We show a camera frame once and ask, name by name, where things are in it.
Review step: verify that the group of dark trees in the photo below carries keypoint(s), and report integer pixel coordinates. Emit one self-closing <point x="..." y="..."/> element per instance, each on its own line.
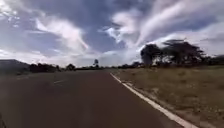
<point x="180" y="53"/>

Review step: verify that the row of distant bushes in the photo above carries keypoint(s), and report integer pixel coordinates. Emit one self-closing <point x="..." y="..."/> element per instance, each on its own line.
<point x="43" y="68"/>

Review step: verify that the lone tall tree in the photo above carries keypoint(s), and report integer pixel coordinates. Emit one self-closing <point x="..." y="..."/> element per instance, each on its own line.
<point x="96" y="62"/>

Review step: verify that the dark hill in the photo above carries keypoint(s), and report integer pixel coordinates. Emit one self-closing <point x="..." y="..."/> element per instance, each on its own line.
<point x="11" y="65"/>

